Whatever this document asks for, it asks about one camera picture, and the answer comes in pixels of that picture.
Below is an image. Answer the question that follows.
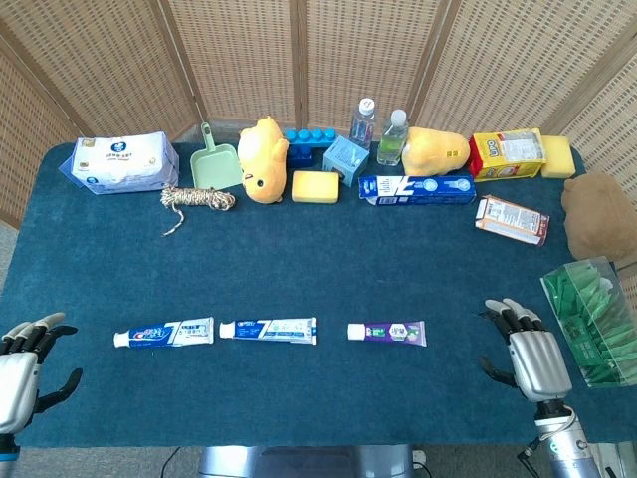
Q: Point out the teal table cloth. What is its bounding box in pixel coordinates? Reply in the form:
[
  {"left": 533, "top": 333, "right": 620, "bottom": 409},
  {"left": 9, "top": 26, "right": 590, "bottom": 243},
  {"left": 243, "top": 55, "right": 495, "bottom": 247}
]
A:
[{"left": 0, "top": 141, "right": 637, "bottom": 449}]

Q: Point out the blue toy building block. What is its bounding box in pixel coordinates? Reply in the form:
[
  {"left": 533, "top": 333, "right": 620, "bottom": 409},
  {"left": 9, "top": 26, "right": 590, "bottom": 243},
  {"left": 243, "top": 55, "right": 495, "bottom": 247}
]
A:
[{"left": 284, "top": 127, "right": 337, "bottom": 168}]

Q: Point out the purple toothpaste tube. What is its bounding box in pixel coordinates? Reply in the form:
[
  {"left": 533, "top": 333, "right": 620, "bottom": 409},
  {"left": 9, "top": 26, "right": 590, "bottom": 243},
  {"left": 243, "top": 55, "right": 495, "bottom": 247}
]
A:
[{"left": 346, "top": 321, "right": 427, "bottom": 349}]

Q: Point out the green plastic dustpan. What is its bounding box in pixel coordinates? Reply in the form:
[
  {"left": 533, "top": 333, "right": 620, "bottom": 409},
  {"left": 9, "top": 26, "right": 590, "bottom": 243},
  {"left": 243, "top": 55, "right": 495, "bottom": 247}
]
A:
[{"left": 190, "top": 121, "right": 244, "bottom": 191}]

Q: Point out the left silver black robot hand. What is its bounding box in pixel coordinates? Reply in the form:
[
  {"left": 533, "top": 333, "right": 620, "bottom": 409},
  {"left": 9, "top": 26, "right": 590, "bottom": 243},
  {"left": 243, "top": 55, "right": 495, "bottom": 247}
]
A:
[{"left": 0, "top": 312, "right": 84, "bottom": 435}]

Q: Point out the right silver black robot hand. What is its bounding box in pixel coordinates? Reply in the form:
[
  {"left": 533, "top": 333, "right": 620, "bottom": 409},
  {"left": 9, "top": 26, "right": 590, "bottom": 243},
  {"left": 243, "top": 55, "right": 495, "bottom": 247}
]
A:
[{"left": 478, "top": 298, "right": 573, "bottom": 403}]

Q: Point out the clear box of green packets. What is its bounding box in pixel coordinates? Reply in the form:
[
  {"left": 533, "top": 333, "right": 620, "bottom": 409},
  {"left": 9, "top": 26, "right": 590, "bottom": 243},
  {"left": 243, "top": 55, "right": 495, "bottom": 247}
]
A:
[{"left": 540, "top": 256, "right": 637, "bottom": 389}]

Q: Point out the orange white small carton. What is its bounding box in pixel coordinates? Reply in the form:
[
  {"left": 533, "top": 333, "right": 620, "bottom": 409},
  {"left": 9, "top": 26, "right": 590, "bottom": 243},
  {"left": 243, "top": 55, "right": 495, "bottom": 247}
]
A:
[{"left": 474, "top": 194, "right": 551, "bottom": 247}]

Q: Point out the light blue small box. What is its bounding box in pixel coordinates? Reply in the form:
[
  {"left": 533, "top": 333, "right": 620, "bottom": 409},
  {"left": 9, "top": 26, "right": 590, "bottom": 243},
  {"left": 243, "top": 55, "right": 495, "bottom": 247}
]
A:
[{"left": 322, "top": 134, "right": 371, "bottom": 188}]

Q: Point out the yellow red snack bag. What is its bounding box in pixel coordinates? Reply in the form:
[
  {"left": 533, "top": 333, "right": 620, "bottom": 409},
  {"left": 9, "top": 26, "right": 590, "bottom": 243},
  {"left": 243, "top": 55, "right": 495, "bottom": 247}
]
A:
[{"left": 468, "top": 127, "right": 547, "bottom": 181}]

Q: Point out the black cable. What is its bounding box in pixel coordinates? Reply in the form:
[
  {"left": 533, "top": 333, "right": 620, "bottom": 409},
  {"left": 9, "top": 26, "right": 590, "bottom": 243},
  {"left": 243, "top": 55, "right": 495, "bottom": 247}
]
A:
[{"left": 161, "top": 446, "right": 181, "bottom": 478}]

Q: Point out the yellow plush duck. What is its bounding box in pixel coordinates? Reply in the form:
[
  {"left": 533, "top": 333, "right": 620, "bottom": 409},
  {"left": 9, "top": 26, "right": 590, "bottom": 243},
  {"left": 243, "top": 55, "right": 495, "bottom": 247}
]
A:
[{"left": 237, "top": 116, "right": 291, "bottom": 205}]

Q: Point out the brown plush toy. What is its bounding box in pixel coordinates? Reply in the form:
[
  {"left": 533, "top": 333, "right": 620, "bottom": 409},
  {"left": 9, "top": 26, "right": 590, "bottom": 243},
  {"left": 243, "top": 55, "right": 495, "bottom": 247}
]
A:
[{"left": 560, "top": 172, "right": 637, "bottom": 268}]

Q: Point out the coiled braided rope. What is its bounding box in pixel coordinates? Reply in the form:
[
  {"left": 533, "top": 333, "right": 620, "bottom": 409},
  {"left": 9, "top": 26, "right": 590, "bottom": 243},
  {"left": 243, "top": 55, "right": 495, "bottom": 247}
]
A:
[{"left": 159, "top": 183, "right": 237, "bottom": 237}]

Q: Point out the clear water bottle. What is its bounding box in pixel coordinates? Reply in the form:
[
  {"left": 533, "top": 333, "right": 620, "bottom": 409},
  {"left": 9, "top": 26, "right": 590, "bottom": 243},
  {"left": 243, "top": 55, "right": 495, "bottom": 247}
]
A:
[{"left": 349, "top": 97, "right": 376, "bottom": 150}]

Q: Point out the blue toothpaste carton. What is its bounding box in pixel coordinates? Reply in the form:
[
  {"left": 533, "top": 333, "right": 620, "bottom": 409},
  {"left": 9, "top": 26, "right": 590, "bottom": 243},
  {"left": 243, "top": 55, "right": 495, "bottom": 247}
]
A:
[{"left": 357, "top": 174, "right": 478, "bottom": 207}]

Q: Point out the white tissue pack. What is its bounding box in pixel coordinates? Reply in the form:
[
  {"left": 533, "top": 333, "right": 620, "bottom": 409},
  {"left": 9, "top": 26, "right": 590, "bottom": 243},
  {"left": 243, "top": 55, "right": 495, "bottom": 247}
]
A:
[{"left": 58, "top": 130, "right": 181, "bottom": 196}]

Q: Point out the blue white toothpaste tube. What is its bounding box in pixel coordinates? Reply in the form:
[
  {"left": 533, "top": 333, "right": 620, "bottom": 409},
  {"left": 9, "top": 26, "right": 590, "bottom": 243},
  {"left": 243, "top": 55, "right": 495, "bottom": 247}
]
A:
[{"left": 219, "top": 317, "right": 318, "bottom": 346}]

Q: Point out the blue toothpaste tube red logo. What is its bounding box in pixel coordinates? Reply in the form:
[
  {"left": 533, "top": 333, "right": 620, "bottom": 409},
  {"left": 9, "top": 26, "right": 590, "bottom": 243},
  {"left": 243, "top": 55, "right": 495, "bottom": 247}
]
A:
[{"left": 112, "top": 317, "right": 216, "bottom": 349}]

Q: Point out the wicker folding screen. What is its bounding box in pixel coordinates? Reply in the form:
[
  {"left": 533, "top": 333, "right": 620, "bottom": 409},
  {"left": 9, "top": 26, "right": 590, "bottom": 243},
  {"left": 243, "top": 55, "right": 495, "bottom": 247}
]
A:
[{"left": 0, "top": 0, "right": 637, "bottom": 230}]

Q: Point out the yellow sponge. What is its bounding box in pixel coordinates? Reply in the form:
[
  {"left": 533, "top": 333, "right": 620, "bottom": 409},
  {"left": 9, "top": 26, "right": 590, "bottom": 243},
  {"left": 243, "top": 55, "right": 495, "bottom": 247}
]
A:
[
  {"left": 291, "top": 169, "right": 341, "bottom": 204},
  {"left": 539, "top": 134, "right": 577, "bottom": 179}
]

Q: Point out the bottle with green label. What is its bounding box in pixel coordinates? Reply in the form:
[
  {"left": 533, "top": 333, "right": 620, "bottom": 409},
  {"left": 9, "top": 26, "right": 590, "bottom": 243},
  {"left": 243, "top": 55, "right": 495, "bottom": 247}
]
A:
[{"left": 376, "top": 109, "right": 410, "bottom": 166}]

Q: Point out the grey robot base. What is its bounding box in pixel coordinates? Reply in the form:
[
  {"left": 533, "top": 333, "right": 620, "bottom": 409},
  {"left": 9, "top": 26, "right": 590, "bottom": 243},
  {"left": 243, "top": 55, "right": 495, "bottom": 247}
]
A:
[{"left": 198, "top": 444, "right": 415, "bottom": 478}]

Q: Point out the yellow plush toy with tag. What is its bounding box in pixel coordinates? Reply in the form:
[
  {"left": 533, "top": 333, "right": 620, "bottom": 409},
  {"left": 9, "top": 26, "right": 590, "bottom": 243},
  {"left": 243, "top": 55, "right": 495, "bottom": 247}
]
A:
[{"left": 400, "top": 126, "right": 472, "bottom": 177}]

